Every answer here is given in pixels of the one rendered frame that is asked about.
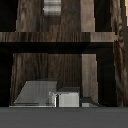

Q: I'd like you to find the grey striped can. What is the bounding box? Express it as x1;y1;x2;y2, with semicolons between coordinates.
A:
42;0;62;18

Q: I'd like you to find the dark wooden compartment bin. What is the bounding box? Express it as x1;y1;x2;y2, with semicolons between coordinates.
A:
0;0;128;108

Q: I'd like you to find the pale grey translucent box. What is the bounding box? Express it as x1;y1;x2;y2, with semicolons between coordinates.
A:
9;78;60;108

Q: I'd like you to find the small dark grey block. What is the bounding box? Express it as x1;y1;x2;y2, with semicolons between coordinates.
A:
80;96;105;108

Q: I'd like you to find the white milk carton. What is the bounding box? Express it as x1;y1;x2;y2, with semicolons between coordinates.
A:
55;86;82;109

